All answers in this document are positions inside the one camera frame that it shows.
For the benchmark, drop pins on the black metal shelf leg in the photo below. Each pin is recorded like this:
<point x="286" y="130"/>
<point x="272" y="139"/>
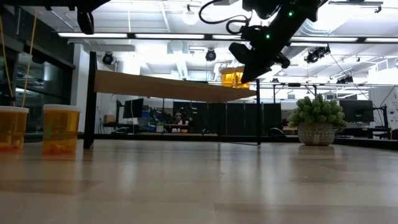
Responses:
<point x="90" y="109"/>

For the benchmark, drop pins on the brown cardboard box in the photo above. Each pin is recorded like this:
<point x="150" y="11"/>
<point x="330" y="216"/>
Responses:
<point x="109" y="119"/>

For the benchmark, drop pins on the black room divider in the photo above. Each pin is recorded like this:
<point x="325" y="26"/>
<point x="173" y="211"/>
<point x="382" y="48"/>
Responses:
<point x="236" y="119"/>

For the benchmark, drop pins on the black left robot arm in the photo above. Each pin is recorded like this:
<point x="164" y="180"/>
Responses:
<point x="37" y="2"/>

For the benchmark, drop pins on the person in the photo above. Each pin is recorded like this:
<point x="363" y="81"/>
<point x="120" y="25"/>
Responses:
<point x="178" y="118"/>

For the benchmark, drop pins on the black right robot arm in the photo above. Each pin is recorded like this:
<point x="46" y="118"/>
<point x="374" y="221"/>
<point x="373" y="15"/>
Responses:
<point x="295" y="18"/>

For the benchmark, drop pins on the black computer monitor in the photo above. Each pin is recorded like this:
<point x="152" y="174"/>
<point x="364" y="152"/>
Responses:
<point x="133" y="108"/>
<point x="356" y="110"/>

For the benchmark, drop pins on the orange medicine bottle white cap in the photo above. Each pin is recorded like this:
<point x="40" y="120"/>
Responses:
<point x="230" y="79"/>
<point x="60" y="133"/>
<point x="12" y="130"/>

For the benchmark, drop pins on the wooden shelf board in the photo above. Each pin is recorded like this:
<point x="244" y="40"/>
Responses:
<point x="161" y="87"/>

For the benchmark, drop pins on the green plant in patterned pot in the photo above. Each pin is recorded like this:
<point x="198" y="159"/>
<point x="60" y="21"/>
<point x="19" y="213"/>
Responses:
<point x="315" y="112"/>

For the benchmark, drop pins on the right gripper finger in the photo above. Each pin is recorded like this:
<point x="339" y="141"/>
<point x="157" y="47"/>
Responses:
<point x="253" y="73"/>

